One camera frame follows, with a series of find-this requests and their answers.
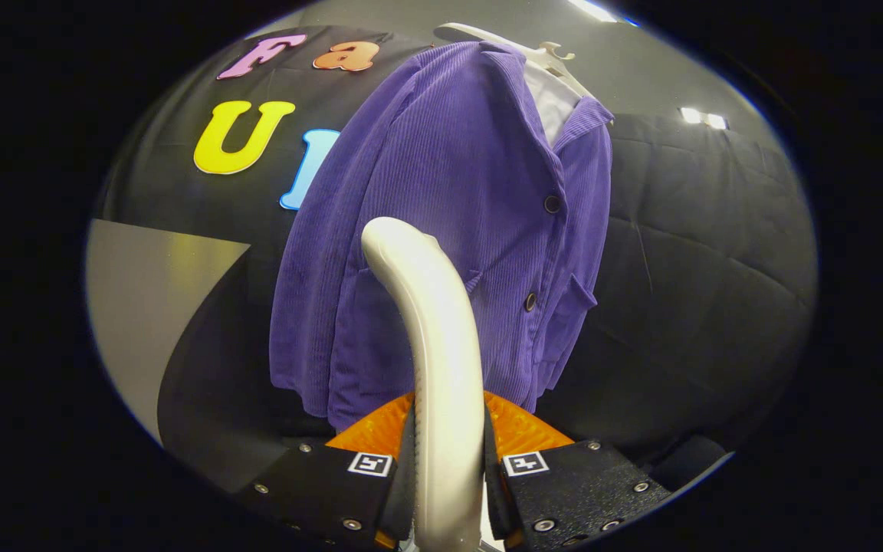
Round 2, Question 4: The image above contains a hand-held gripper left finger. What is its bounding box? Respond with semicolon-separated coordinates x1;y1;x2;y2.
238;393;418;551

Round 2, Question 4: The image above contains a black backdrop cloth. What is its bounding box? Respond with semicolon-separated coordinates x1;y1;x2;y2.
93;25;818;468

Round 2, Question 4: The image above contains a grey cabinet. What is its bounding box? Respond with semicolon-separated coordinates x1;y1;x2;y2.
87;220;251;445

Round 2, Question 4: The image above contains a white clothes hanger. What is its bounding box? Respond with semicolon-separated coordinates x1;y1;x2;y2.
434;21;596;97

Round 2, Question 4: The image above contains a purple corduroy jacket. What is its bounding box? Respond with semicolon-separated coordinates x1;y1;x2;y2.
269;41;615;432

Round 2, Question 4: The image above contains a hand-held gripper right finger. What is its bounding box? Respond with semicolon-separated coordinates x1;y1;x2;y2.
484;389;672;551

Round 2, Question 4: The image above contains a white garment steamer handle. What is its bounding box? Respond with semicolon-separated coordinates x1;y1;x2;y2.
361;217;486;552

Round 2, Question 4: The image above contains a ceiling light panel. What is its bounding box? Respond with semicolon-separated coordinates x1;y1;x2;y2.
679;107;730;130
568;0;620;23

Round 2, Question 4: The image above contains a white mannequin torso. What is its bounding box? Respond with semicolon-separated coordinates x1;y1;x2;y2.
524;61;582;146

